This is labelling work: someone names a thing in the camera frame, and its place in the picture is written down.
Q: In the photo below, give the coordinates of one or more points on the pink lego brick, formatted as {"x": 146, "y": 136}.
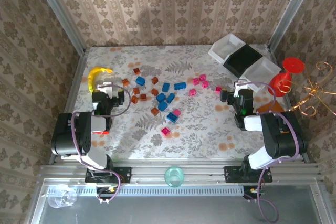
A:
{"x": 205, "y": 84}
{"x": 176, "y": 112}
{"x": 202, "y": 77}
{"x": 165, "y": 131}
{"x": 218, "y": 89}
{"x": 195, "y": 81}
{"x": 192, "y": 92}

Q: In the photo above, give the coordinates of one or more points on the white plastic bin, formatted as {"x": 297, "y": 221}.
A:
{"x": 227, "y": 48}
{"x": 262, "y": 73}

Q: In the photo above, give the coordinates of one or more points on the black plastic bin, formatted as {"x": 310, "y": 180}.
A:
{"x": 242, "y": 61}

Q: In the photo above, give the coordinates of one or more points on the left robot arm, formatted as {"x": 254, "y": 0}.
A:
{"x": 65, "y": 140}

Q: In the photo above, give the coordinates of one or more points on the brown wooden board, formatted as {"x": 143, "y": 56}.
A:
{"x": 270, "y": 107}

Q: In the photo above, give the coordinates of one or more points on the small red plastic piece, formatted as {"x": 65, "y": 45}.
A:
{"x": 102, "y": 132}

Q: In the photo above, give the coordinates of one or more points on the yellow toy banana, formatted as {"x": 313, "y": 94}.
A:
{"x": 92, "y": 77}

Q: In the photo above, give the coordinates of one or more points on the floral patterned tablecloth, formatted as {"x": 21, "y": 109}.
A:
{"x": 199, "y": 134}

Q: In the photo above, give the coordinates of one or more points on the red plastic goblet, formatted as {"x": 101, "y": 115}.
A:
{"x": 294, "y": 65}

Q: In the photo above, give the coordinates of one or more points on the teal glass cup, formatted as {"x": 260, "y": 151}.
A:
{"x": 174, "y": 176}

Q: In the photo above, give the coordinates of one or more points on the clear plastic cup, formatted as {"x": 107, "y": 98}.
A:
{"x": 61, "y": 196}

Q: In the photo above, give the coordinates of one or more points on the grey metal platform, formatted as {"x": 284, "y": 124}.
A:
{"x": 170, "y": 211}

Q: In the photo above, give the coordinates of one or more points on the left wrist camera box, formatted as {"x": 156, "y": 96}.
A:
{"x": 106, "y": 88}

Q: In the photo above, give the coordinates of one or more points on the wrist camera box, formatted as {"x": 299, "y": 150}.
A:
{"x": 242, "y": 85}
{"x": 106, "y": 88}

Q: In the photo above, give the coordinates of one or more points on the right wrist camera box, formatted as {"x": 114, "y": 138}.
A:
{"x": 242, "y": 85}

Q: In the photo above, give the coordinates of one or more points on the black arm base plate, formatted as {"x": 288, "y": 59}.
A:
{"x": 231, "y": 175}
{"x": 123, "y": 174}

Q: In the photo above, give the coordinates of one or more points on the wide aluminium frame rail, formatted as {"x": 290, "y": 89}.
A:
{"x": 152, "y": 174}

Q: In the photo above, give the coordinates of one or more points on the aluminium frame post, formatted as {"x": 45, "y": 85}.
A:
{"x": 60, "y": 14}
{"x": 291, "y": 11}

